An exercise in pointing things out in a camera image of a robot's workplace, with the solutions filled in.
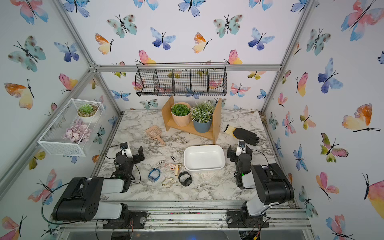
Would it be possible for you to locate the white mesh wall shelf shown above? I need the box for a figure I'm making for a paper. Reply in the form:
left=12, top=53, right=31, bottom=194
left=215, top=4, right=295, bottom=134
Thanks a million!
left=38, top=99, right=105, bottom=157

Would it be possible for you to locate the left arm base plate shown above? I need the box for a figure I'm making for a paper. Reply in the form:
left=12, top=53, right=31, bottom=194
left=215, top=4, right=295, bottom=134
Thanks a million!
left=103, top=212, right=148, bottom=230

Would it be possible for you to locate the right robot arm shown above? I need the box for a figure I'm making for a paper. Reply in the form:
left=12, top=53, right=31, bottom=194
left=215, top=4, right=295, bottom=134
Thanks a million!
left=227, top=145, right=295, bottom=222

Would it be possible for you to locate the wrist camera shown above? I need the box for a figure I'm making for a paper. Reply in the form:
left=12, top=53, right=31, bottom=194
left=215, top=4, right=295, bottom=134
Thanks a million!
left=120, top=142, right=133, bottom=158
left=236, top=140, right=247, bottom=157

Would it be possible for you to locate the black work glove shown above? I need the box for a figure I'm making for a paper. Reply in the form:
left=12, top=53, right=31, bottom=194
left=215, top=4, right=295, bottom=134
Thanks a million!
left=224, top=125, right=260, bottom=146

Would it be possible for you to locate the white storage box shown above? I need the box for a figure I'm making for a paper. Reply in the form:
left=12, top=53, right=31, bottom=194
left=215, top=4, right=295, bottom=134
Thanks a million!
left=184, top=145, right=226, bottom=172

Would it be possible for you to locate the pink pot green plant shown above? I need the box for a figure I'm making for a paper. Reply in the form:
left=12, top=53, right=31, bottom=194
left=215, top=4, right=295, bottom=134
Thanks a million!
left=171, top=102, right=191, bottom=127

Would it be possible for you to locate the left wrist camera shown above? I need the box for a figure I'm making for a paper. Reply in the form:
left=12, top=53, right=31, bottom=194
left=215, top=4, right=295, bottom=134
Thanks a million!
left=120, top=142, right=133, bottom=158

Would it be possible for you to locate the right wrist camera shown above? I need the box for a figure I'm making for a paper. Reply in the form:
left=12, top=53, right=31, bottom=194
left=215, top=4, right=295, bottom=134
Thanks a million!
left=236, top=140, right=247, bottom=157

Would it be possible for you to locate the blue pot herb plant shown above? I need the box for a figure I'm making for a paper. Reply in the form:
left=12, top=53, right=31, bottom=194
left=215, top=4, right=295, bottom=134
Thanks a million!
left=191, top=102, right=215, bottom=133

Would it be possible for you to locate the wooden shelf stand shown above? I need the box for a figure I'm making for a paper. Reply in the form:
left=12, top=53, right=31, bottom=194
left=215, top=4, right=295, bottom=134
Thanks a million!
left=162, top=97, right=222, bottom=144

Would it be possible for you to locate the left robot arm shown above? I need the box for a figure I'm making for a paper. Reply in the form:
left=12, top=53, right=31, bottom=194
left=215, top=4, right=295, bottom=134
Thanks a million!
left=43, top=147, right=147, bottom=229

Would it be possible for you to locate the succulent in white pot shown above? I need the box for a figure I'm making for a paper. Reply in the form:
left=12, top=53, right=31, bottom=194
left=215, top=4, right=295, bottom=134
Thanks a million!
left=77, top=104, right=99, bottom=124

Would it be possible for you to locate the silver black wrist watch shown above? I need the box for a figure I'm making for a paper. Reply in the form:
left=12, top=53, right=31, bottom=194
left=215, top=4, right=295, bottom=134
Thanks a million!
left=171, top=151, right=182, bottom=162

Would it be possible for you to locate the black wire basket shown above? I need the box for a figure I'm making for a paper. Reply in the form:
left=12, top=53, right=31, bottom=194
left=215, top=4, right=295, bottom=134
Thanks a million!
left=134, top=62, right=228, bottom=99

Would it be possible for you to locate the beige gold wrist watch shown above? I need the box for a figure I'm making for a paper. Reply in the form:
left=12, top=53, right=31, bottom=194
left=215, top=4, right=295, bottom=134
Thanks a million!
left=161, top=177, right=175, bottom=188

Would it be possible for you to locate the pink flower decoration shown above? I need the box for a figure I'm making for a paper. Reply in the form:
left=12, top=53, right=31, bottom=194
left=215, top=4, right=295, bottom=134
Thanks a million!
left=63, top=124, right=93, bottom=144

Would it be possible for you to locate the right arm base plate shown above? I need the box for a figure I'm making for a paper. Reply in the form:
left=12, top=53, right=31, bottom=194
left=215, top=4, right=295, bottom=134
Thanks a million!
left=226, top=211, right=269, bottom=229

